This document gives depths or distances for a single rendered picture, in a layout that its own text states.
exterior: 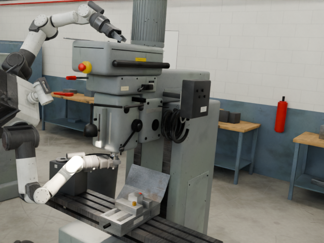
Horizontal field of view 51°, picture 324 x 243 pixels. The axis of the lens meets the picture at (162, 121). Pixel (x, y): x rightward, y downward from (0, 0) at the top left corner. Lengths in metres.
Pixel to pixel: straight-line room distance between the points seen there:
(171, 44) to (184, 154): 4.73
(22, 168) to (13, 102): 0.31
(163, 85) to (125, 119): 0.37
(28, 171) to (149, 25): 1.00
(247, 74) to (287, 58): 0.68
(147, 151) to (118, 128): 0.53
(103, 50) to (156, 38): 0.44
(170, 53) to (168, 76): 4.65
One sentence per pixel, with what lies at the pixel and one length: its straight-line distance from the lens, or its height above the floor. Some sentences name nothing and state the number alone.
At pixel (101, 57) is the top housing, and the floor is 1.81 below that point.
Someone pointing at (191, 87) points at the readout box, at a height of 1.69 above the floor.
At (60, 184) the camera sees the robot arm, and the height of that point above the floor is 1.17.
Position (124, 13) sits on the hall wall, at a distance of 7.54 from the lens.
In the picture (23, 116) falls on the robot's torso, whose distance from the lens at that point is 1.78.
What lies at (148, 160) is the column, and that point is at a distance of 2.29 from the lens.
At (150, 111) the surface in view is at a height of 1.53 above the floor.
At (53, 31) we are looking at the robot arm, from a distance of 2.08.
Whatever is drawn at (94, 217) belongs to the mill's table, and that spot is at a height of 0.92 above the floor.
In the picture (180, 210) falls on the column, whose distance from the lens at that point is 2.29.
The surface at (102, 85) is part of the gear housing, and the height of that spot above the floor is 1.67.
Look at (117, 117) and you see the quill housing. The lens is 1.79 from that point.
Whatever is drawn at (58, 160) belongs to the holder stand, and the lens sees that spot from 2.29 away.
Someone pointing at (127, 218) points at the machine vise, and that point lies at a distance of 1.82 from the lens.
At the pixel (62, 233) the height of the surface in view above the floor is 0.84.
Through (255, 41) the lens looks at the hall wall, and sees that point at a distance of 5.98.
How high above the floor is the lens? 1.83
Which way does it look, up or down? 10 degrees down
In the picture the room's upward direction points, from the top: 4 degrees clockwise
